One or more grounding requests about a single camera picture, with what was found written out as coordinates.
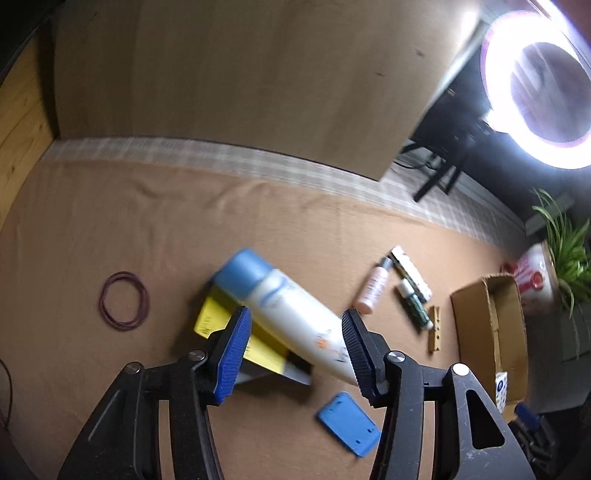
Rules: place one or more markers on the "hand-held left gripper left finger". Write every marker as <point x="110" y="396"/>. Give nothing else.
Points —
<point x="233" y="355"/>

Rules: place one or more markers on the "green tube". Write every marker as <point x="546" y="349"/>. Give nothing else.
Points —
<point x="415" y="307"/>

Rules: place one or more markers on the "white patterned tube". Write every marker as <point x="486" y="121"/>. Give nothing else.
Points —
<point x="411" y="272"/>

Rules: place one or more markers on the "green spider plant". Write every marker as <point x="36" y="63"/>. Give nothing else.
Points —
<point x="565" y="249"/>

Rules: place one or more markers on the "pine wood panel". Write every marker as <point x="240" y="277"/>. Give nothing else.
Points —
<point x="23" y="129"/>

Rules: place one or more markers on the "black tripod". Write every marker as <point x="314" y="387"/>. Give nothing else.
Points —
<point x="434" y="182"/>

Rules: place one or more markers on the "checkered cloth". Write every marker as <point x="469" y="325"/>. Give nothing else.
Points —
<point x="438" y="198"/>

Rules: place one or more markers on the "white bottle with blue cap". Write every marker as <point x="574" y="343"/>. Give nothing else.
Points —
<point x="286" y="304"/>

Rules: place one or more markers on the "white packet with blue logo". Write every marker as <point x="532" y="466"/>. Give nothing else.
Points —
<point x="501" y="392"/>

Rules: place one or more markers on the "yellow packet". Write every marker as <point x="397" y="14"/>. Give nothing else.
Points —
<point x="210" y="318"/>

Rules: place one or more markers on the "brown blanket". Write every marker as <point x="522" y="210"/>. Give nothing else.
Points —
<point x="138" y="221"/>

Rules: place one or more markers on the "purple rubber bands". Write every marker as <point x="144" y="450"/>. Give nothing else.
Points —
<point x="124" y="326"/>

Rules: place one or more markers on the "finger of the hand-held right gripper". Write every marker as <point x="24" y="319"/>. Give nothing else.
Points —
<point x="526" y="415"/>

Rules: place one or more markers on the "wooden clip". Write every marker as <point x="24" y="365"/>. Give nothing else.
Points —
<point x="434" y="330"/>

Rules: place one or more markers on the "large wooden board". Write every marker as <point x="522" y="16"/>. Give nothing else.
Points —
<point x="231" y="83"/>

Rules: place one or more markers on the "blue plastic piece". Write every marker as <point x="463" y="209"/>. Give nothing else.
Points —
<point x="346" y="422"/>

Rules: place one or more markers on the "small pink bottle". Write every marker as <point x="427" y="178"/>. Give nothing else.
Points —
<point x="371" y="290"/>

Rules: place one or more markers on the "cardboard box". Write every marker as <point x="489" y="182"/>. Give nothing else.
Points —
<point x="475" y="323"/>

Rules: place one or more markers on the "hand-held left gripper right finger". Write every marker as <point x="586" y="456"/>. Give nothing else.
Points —
<point x="355" y="353"/>

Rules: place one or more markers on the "white and red flower pot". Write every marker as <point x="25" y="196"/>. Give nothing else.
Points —
<point x="535" y="277"/>

